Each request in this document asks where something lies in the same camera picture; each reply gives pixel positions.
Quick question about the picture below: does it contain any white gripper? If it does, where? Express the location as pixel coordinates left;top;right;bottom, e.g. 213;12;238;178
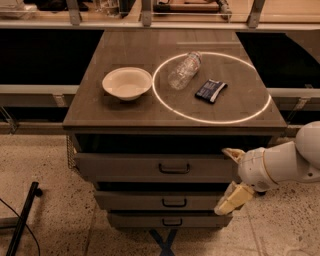
214;148;277;215

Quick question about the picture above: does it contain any grey top drawer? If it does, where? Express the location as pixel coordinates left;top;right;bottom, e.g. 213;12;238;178
75;153;239;183

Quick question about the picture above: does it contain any grey drawer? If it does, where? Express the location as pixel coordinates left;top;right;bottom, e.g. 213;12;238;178
108;212;233;228
94;191;223;211
75;153;239;183

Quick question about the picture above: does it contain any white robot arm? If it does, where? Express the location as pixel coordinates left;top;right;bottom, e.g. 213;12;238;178
214;121;320;215

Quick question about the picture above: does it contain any grey drawer cabinet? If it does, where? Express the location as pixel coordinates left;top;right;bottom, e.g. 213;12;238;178
63;29;286;218

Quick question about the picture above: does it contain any grey bottom drawer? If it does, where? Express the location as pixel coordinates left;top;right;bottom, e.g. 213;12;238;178
108;212;233;228

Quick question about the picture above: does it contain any grey middle drawer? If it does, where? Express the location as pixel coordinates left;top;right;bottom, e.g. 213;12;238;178
94;191;223;211

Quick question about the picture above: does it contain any dark blue snack packet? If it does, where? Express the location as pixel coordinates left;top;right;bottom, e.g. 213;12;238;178
195;79;228;104

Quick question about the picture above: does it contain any clear plastic water bottle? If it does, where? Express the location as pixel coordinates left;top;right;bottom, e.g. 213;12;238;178
168;51;202;90

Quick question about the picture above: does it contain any white paper bowl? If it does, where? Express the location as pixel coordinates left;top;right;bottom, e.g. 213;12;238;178
102;67;153;101

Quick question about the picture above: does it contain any black metal stand leg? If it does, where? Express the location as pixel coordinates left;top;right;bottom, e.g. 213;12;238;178
6;182;42;256

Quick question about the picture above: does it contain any wire mesh side basket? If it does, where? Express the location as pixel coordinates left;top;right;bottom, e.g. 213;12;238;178
66;135;76;170

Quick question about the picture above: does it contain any black floor cable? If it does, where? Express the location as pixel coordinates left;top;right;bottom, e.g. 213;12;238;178
0;198;42;256

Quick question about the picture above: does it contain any metal shelf rail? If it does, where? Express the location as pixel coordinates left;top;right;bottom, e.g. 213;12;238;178
0;85;79;107

